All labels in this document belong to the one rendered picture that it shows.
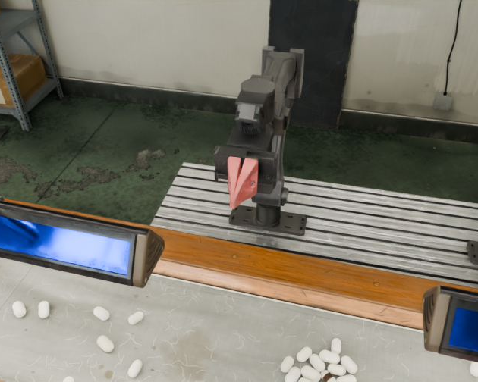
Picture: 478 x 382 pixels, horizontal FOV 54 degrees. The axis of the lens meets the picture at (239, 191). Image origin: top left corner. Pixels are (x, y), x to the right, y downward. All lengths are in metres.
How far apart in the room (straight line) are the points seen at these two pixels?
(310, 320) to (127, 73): 2.37
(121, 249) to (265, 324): 0.42
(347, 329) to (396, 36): 1.93
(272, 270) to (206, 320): 0.17
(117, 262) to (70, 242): 0.07
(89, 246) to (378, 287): 0.60
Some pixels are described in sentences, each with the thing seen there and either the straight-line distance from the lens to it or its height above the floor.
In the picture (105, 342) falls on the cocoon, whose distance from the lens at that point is 0.94.
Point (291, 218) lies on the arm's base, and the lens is 1.25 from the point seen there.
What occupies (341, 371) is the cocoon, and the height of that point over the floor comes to 0.76.
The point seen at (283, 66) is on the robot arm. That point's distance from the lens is 1.01.
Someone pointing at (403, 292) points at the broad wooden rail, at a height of 0.76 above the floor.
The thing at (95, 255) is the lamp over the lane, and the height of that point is 1.07.
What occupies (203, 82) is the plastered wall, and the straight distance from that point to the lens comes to 2.92.
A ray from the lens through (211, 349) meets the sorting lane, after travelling 0.93.
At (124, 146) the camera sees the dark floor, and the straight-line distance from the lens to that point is 2.75.
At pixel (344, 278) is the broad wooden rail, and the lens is 1.02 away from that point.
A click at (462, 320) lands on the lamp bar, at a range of 0.60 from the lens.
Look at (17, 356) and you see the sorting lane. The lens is 1.01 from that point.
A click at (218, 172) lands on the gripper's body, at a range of 0.78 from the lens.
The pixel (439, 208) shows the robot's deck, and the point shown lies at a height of 0.67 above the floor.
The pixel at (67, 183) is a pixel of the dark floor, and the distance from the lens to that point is 2.57.
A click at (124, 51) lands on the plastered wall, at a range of 3.03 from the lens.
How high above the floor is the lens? 1.54
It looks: 41 degrees down
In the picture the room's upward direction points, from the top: straight up
